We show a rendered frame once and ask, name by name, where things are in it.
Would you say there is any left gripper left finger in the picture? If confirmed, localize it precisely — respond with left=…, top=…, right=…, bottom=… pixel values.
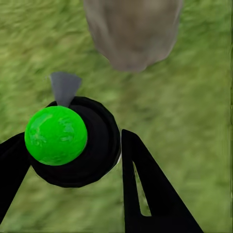
left=0, top=132, right=31, bottom=224

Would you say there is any pesticide atomizer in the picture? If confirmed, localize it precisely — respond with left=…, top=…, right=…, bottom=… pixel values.
left=24, top=71, right=122, bottom=188

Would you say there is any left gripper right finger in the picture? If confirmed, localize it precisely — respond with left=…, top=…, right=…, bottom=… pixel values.
left=121, top=130, right=203, bottom=233

